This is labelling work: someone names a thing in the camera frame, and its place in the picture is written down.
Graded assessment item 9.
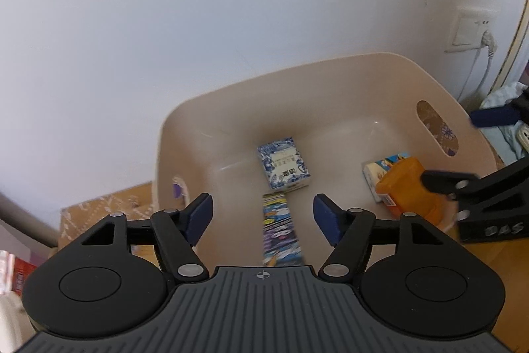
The white wall socket panel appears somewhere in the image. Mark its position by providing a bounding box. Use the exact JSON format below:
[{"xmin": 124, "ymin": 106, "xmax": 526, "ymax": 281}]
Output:
[{"xmin": 445, "ymin": 6, "xmax": 503, "ymax": 54}]

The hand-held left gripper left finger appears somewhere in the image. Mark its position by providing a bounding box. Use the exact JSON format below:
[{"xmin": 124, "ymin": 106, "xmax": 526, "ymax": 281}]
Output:
[{"xmin": 78, "ymin": 193, "xmax": 214, "ymax": 283}]

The beige plastic storage bin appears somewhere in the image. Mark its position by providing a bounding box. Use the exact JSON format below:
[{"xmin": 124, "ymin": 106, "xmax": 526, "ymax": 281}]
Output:
[{"xmin": 155, "ymin": 52, "xmax": 501, "ymax": 267}]

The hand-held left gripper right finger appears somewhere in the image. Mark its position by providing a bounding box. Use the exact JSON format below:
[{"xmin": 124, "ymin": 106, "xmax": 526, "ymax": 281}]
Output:
[{"xmin": 314, "ymin": 194, "xmax": 447, "ymax": 284}]

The white power plug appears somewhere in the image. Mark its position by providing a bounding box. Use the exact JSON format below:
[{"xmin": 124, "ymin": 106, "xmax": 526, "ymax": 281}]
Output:
[{"xmin": 480, "ymin": 29, "xmax": 499, "ymax": 57}]

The white power cable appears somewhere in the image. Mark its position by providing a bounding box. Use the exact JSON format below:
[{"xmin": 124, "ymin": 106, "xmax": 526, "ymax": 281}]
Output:
[{"xmin": 456, "ymin": 45, "xmax": 497, "ymax": 103}]

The orange plastic bottle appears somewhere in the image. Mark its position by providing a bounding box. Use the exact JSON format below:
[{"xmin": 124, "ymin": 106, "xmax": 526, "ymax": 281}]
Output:
[{"xmin": 378, "ymin": 157, "xmax": 449, "ymax": 223}]

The white cartoon print carton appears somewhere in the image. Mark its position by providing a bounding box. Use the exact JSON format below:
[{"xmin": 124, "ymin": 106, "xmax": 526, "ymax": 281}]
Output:
[{"xmin": 362, "ymin": 152, "xmax": 411, "ymax": 205}]

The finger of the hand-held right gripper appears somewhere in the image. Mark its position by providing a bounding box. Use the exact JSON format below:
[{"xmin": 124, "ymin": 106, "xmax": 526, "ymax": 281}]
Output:
[
  {"xmin": 421, "ymin": 158, "xmax": 529, "ymax": 222},
  {"xmin": 470, "ymin": 87, "xmax": 529, "ymax": 129}
]

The light blue cloth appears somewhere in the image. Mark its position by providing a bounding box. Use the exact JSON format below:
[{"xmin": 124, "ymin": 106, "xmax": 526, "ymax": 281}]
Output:
[{"xmin": 479, "ymin": 82, "xmax": 529, "ymax": 164}]

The wooden desktop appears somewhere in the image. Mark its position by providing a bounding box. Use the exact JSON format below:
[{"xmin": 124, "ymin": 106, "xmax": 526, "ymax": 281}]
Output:
[{"xmin": 50, "ymin": 237, "xmax": 529, "ymax": 353}]

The red white carton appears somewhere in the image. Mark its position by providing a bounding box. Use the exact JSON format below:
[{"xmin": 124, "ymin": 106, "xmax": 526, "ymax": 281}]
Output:
[{"xmin": 0, "ymin": 249, "xmax": 40, "ymax": 296}]

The blue white patterned box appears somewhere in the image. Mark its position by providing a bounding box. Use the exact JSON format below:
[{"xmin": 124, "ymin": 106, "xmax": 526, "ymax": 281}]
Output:
[{"xmin": 256, "ymin": 137, "xmax": 311, "ymax": 192}]

